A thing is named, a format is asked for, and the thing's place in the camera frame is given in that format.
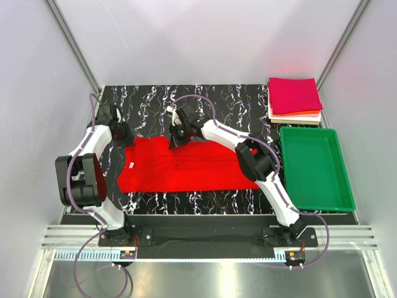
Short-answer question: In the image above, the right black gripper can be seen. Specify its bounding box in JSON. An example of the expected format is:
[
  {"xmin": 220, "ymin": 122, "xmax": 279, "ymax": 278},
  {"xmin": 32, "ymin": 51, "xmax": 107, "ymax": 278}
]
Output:
[{"xmin": 168, "ymin": 122, "xmax": 191, "ymax": 151}]

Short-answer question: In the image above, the red t shirt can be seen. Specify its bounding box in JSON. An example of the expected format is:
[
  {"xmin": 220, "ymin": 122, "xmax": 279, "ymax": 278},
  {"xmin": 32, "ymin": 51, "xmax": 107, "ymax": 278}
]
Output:
[{"xmin": 117, "ymin": 136, "xmax": 259, "ymax": 193}]

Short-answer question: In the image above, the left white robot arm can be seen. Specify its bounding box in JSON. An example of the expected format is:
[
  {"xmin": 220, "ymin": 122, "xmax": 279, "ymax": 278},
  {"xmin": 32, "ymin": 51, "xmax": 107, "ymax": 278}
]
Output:
[{"xmin": 55, "ymin": 104, "xmax": 135, "ymax": 246}]

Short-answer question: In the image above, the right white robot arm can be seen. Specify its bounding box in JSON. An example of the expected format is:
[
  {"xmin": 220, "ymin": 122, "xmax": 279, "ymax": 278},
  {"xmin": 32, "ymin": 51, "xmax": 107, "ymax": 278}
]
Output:
[{"xmin": 166, "ymin": 104, "xmax": 307, "ymax": 246}]

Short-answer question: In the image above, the black marbled table mat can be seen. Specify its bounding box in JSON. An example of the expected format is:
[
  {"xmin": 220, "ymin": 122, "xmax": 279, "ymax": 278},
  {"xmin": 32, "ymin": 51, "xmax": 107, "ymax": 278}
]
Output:
[{"xmin": 100, "ymin": 84, "xmax": 281, "ymax": 215}]

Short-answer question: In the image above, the magenta folded t shirt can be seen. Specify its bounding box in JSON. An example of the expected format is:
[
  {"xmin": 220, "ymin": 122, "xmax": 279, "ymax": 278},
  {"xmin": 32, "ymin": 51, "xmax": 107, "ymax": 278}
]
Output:
[{"xmin": 268, "ymin": 78, "xmax": 323, "ymax": 115}]

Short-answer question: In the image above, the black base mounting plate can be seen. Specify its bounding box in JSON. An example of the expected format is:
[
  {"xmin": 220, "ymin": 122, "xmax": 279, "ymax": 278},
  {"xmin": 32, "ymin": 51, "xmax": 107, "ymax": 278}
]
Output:
[{"xmin": 97, "ymin": 214, "xmax": 319, "ymax": 248}]

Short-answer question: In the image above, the cream folded t shirt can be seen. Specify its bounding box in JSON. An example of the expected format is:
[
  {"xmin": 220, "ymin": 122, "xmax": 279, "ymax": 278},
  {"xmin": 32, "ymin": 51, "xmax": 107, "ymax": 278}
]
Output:
[{"xmin": 269, "ymin": 113, "xmax": 321, "ymax": 125}]

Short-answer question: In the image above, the orange folded t shirt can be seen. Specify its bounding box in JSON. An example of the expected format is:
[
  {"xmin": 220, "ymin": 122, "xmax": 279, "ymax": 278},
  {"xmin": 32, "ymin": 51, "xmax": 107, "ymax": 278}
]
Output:
[{"xmin": 269, "ymin": 107, "xmax": 321, "ymax": 117}]

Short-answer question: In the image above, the green plastic bin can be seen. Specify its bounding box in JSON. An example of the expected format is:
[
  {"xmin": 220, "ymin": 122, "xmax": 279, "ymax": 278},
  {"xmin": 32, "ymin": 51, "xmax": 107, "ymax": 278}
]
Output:
[{"xmin": 280, "ymin": 127, "xmax": 355, "ymax": 212}]

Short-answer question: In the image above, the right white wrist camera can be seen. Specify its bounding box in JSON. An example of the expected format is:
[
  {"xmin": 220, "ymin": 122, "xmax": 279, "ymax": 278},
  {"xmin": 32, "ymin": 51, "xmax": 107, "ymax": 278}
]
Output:
[{"xmin": 166, "ymin": 106, "xmax": 181, "ymax": 126}]

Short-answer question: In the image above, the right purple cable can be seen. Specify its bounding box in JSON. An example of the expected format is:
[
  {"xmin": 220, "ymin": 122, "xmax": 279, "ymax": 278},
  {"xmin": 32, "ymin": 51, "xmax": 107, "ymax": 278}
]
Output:
[{"xmin": 169, "ymin": 94, "xmax": 329, "ymax": 268}]

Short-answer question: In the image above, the purple cable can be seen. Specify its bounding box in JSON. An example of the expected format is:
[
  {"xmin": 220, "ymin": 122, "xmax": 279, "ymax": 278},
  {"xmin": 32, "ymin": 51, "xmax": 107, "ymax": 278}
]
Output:
[
  {"xmin": 68, "ymin": 93, "xmax": 109, "ymax": 232},
  {"xmin": 169, "ymin": 94, "xmax": 329, "ymax": 268}
]

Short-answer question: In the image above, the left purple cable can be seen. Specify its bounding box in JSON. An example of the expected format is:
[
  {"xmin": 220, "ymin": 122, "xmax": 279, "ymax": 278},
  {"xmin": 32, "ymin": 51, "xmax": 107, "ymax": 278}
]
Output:
[{"xmin": 68, "ymin": 93, "xmax": 109, "ymax": 232}]

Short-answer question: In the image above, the aluminium front rail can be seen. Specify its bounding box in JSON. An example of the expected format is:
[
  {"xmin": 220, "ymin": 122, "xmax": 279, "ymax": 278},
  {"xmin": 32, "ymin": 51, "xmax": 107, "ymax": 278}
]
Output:
[{"xmin": 41, "ymin": 225, "xmax": 377, "ymax": 250}]

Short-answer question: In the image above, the white slotted cable duct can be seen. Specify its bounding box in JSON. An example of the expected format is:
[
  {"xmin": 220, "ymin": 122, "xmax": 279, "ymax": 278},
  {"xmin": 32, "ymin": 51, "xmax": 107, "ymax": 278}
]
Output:
[{"xmin": 55, "ymin": 249, "xmax": 136, "ymax": 262}]

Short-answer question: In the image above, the left aluminium frame post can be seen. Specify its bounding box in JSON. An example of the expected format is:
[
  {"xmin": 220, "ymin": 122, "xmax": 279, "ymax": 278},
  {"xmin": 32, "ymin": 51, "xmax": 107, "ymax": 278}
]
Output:
[{"xmin": 44, "ymin": 0, "xmax": 102, "ymax": 95}]

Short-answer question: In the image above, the aluminium frame post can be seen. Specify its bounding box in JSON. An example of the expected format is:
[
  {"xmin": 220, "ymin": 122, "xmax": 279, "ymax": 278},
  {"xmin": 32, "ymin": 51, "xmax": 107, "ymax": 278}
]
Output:
[
  {"xmin": 44, "ymin": 0, "xmax": 102, "ymax": 95},
  {"xmin": 316, "ymin": 0, "xmax": 373, "ymax": 91}
]

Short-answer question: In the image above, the right aluminium frame post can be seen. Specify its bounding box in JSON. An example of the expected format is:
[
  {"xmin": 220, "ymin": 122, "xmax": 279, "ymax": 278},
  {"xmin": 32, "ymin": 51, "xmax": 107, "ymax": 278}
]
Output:
[{"xmin": 316, "ymin": 0, "xmax": 373, "ymax": 91}]

